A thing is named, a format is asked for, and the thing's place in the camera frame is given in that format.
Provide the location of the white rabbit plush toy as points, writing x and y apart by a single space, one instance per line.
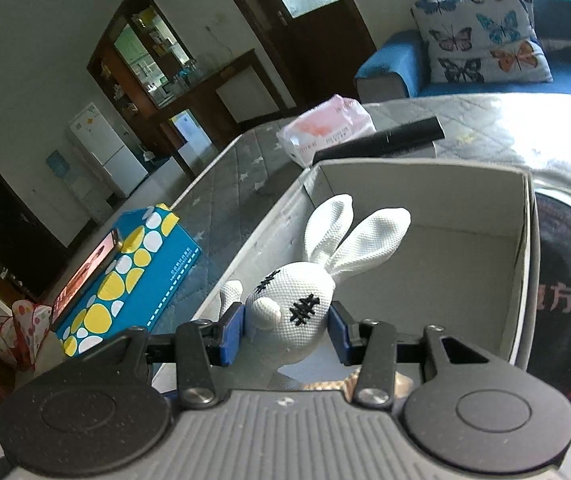
285 305

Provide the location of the dark wooden door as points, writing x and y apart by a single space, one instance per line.
5 230

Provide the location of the white fridge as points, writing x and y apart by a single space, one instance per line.
110 160

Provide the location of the wooden door with glass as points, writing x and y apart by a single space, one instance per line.
325 50

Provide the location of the clear plastic bag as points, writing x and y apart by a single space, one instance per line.
320 127

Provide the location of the polka dot play tent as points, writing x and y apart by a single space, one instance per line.
20 330

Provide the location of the water dispenser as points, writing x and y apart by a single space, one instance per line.
73 185

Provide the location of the black round heater panel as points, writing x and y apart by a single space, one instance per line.
565 305

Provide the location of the blue sofa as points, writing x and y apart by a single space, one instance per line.
390 60

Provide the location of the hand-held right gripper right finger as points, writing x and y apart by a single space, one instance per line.
340 336

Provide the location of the blue yellow spotted tissue box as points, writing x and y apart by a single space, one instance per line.
130 285

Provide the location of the dark wooden cabinet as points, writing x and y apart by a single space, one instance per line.
235 80

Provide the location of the beige ice cream cone toy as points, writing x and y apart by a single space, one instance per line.
330 386

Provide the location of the grey cardboard box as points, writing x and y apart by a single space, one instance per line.
440 270

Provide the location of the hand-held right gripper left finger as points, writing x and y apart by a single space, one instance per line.
230 336

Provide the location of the grey quilted table cover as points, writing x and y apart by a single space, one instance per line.
245 170

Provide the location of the smartphone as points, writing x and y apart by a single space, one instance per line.
83 280

